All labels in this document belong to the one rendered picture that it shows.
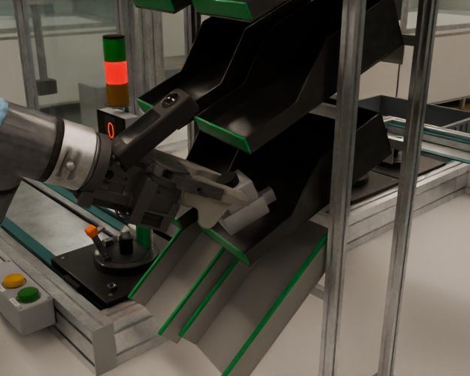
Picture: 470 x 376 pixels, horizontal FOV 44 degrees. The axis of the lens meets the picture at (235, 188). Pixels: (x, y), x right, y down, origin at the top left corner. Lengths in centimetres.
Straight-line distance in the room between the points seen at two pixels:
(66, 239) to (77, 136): 88
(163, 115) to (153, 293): 47
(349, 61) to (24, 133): 39
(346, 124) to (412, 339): 61
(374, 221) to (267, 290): 74
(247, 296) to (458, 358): 48
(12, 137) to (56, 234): 94
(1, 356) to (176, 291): 39
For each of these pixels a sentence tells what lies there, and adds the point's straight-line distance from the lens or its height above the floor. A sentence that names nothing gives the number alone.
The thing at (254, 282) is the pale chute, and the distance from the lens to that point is 95.
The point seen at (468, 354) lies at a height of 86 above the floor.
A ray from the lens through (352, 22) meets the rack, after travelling 75.
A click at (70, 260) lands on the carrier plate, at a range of 131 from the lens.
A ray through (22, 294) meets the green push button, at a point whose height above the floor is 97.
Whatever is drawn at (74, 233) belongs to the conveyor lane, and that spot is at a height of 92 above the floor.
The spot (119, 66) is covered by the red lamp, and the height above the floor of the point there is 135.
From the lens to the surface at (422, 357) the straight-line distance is 122.
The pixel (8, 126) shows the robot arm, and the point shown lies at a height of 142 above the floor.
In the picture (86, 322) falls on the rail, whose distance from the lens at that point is 112.
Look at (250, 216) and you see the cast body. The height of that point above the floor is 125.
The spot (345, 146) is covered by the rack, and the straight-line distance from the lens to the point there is 78.
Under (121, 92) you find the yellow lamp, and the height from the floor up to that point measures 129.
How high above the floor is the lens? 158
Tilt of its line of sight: 22 degrees down
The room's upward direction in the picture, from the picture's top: straight up
